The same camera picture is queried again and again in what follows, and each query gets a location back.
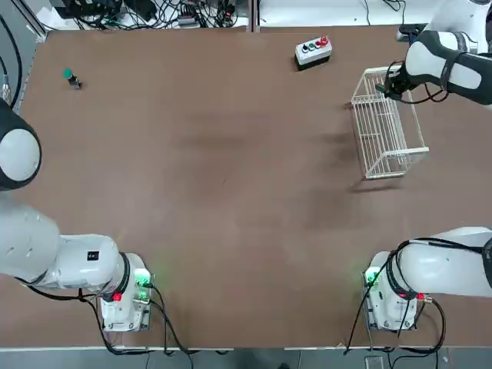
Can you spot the black power adapter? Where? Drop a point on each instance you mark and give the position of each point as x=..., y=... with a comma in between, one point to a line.
x=409, y=31

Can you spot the aluminium frame post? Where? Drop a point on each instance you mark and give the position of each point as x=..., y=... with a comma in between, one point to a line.
x=254, y=15

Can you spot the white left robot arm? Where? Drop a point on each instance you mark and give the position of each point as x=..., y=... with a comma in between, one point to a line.
x=57, y=261

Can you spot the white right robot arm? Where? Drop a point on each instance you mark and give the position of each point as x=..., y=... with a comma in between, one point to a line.
x=442, y=265

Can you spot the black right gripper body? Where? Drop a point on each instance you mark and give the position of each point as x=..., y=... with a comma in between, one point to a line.
x=404, y=78

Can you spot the white button control box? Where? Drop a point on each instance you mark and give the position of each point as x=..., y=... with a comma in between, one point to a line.
x=311, y=55

